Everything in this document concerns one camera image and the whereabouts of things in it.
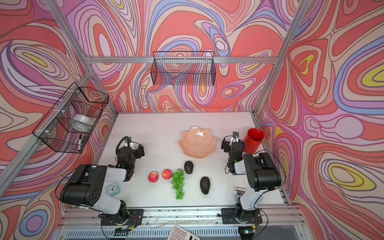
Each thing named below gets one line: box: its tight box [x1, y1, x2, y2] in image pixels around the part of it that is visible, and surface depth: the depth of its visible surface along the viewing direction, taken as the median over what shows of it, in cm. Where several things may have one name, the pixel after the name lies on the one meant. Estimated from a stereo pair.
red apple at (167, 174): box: [162, 169, 173, 180], surface depth 86 cm
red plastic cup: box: [244, 128, 265, 154], surface depth 91 cm
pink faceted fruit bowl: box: [178, 126, 217, 159], surface depth 103 cm
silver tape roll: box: [67, 114, 95, 133], surface depth 74 cm
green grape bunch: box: [170, 168, 185, 200], surface depth 82 cm
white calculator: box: [167, 224, 201, 240], surface depth 69 cm
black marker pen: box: [77, 134, 82, 152], surface depth 74 cm
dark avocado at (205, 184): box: [200, 176, 211, 195], surface depth 82 cm
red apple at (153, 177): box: [148, 171, 159, 183], surface depth 85 cm
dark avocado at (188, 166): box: [184, 161, 194, 175], surface depth 89 cm
